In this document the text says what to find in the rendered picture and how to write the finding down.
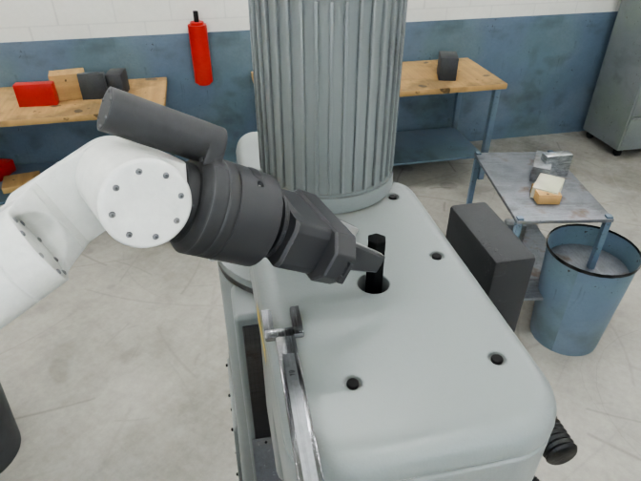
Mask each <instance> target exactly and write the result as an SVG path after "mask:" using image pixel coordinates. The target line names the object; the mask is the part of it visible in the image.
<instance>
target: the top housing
mask: <svg viewBox="0 0 641 481"><path fill-rule="evenodd" d="M334 215H335V216H336V217H337V218H338V219H341V220H344V221H346V222H348V223H350V224H352V225H355V226H356V227H357V228H358V229H359V231H358V233H357V234H356V236H355V237H356V242H358V243H360V244H362V245H364V246H367V241H368V236H369V235H373V234H376V233H378V234H380V235H383V236H385V252H384V256H385V259H384V264H383V285H382V293H379V294H370V293H366V292H364V288H365V272H362V271H352V270H350V272H349V274H348V275H347V277H346V279H345V281H344V282H343V284H341V283H337V282H335V283H331V284H328V283H323V282H314V281H311V280H310V279H309V278H308V276H307V275H306V274H305V273H301V272H297V271H292V270H287V269H282V268H277V267H275V266H273V265H272V264H271V263H270V262H269V260H268V259H267V258H263V259H262V260H261V261H260V262H259V263H257V264H255V265H253V266H250V273H251V282H252V287H253V293H254V299H255V305H256V311H257V316H258V328H259V334H260V339H261V345H262V351H263V357H264V363H265V368H266V374H267V380H268V386H269V391H270V397H271V403H272V410H273V415H274V421H275V427H276V433H277V438H278V444H279V455H280V461H281V466H282V472H283V478H284V481H298V479H297V473H296V467H295V461H294V454H293V449H292V443H291V436H290V430H289V425H288V418H287V412H286V406H285V401H284V394H283V388H282V382H281V376H280V370H279V358H278V353H277V347H276V341H273V342H266V341H265V336H264V329H263V322H262V315H261V310H265V309H269V310H271V313H272V319H273V325H274V329H277V328H285V327H292V323H291V318H290V310H289V309H290V307H291V306H296V305H298V306H299V310H300V317H301V321H302V327H303V331H304V336H303V337H301V338H296V342H297V347H298V352H299V356H300V365H301V370H302V375H303V380H304V384H305V389H306V394H307V399H308V403H309V407H310V412H311V417H312V422H313V427H314V432H315V436H316V441H317V446H318V451H319V456H320V464H321V468H322V473H323V478H324V481H532V479H533V477H534V474H535V472H536V470H537V468H538V465H539V463H540V460H541V458H542V456H543V453H544V451H545V448H546V446H547V443H548V439H549V437H550V434H551V432H552V430H553V428H554V425H555V419H556V413H557V407H556V399H555V396H554V394H553V391H552V388H551V385H550V383H549V382H548V379H547V378H546V376H545V375H544V373H543V372H542V370H541V369H540V368H539V367H538V366H537V364H536V363H535V362H534V360H533V359H532V357H531V356H530V355H529V353H528V352H527V350H526V349H525V347H524V346H523V345H522V343H521V342H520V340H519V339H518V338H517V336H516V335H515V333H514V332H513V331H512V329H511V328H510V326H509V325H508V324H507V322H506V320H505V319H504V318H503V316H502V315H501V314H500V312H499V311H498V309H497V308H496V307H495V305H494V304H493V302H492V301H491V300H490V298H489V297H488V295H487V294H486V292H485V291H484V289H483V288H482V287H481V286H480V285H479V283H478V282H477V281H476V279H475V278H474V277H473V275H472V274H471V272H470V271H469V270H468V268H467V267H466V265H465V264H464V262H463V261H462V259H461V258H460V257H459V255H458V254H457V252H456V251H455V250H454V248H453V247H452V245H451V244H450V243H449V241H448V240H447V238H446V237H445V235H444V234H443V233H442V231H441V230H440V228H439V227H438V226H437V224H436V223H435V221H434V220H433V219H432V218H431V217H430V215H429V214H428V213H427V211H426V210H425V208H424V207H423V205H422V204H421V202H420V201H419V200H418V198H417V197H416V196H415V194H414V193H413V192H412V191H411V190H410V189H409V188H408V187H407V186H405V185H403V184H401V183H399V182H394V181H392V187H391V189H390V191H389V192H388V194H387V195H386V196H385V197H384V198H383V199H381V200H380V201H378V202H376V203H375V204H373V205H371V206H368V207H366V208H363V209H361V210H358V211H354V212H349V213H342V214H334Z"/></svg>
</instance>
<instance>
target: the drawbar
mask: <svg viewBox="0 0 641 481"><path fill-rule="evenodd" d="M367 247H369V248H371V249H374V250H376V251H378V252H380V253H382V254H383V255H384V252H385V236H383V235H380V234H378V233H376V234H373V235H369V236H368V244H367ZM383 264H384V261H383V263H382V265H381V266H380V268H379V270H378V271H377V272H376V273H374V272H366V275H365V288H364V292H366V293H370V294H379V293H382V285H383Z"/></svg>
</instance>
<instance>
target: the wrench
mask: <svg viewBox="0 0 641 481"><path fill-rule="evenodd" d="M289 310H290V318H291V323H292V327H285V328H277V329H274V325H273V319H272V313H271V310H269V309H265V310H261V315H262V322H263V329H264V336H265V341H266V342H273V341H276V347H277V353H278V358H279V370H280V376H281V382H282V388H283V394H284V401H285V406H286V412H287V418H288V425H289V430H290V436H291V443H292V449H293V454H294V461H295V467H296V473H297V479H298V481H324V478H323V473H322V468H321V461H320V456H319V451H318V446H317V441H316V436H315V432H314V427H313V422H312V417H311V412H310V407H309V403H308V399H307V394H306V389H305V384H304V380H303V375H302V370H301V365H300V356H299V352H298V347H297V342H296V338H301V337H303V336H304V331H303V327H302V321H301V317H300V310H299V306H298V305H296V306H291V307H290V309H289Z"/></svg>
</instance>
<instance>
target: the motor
mask: <svg viewBox="0 0 641 481"><path fill-rule="evenodd" d="M407 2H408V0H248V11H249V23H250V36H251V50H252V63H253V77H254V89H255V102H256V116H257V129H258V154H259V170H260V171H261V172H263V173H266V174H269V175H272V176H273V177H275V178H276V180H277V181H278V182H279V186H280V188H282V189H285V190H288V191H291V192H293V191H295V190H297V189H300V190H303V191H306V192H309V193H312V194H315V195H316V196H317V197H318V198H319V199H320V200H321V201H322V202H323V203H324V204H325V205H326V206H327V207H328V208H329V209H330V210H331V211H332V213H333V214H342V213H349V212H354V211H358V210H361V209H363V208H366V207H368V206H371V205H373V204H375V203H376V202H378V201H380V200H381V199H383V198H384V197H385V196H386V195H387V194H388V192H389V191H390V189H391V187H392V180H393V166H394V155H395V144H396V133H397V122H398V111H399V100H400V88H401V78H402V67H403V46H404V35H405V24H406V13H407Z"/></svg>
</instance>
